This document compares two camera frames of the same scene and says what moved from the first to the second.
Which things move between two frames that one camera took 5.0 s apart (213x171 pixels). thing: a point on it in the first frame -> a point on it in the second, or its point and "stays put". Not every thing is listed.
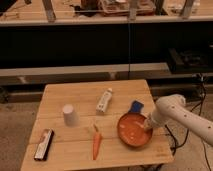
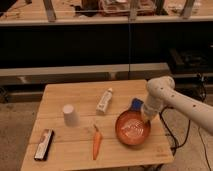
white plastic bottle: (104, 101) stays put
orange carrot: (96, 142) stays put
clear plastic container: (126, 7) stays put
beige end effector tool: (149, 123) -> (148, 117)
